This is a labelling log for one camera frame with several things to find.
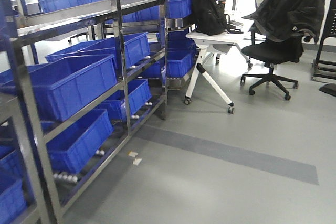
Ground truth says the black office chair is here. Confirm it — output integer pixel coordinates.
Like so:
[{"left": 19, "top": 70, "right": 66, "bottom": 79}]
[{"left": 240, "top": 0, "right": 303, "bottom": 100}]

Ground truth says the white desk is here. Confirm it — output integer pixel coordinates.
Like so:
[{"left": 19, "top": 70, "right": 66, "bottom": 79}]
[{"left": 183, "top": 19, "right": 254, "bottom": 114}]

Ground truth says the blue bin on rack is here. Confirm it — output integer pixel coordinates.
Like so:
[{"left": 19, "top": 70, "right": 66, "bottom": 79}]
[{"left": 0, "top": 54, "right": 118, "bottom": 122}]

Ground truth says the black pegboard stand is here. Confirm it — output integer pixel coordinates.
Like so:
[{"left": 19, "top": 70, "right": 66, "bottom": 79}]
[{"left": 311, "top": 0, "right": 336, "bottom": 98}]

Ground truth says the black jacket on chair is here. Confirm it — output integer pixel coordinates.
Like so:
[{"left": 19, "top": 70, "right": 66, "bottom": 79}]
[{"left": 243, "top": 0, "right": 326, "bottom": 43}]

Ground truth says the steel rack with bins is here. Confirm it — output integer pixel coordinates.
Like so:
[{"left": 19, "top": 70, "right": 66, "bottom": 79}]
[{"left": 4, "top": 0, "right": 191, "bottom": 223}]

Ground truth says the black backpack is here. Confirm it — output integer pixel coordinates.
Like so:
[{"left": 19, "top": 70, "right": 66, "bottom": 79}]
[{"left": 192, "top": 0, "right": 236, "bottom": 36}]

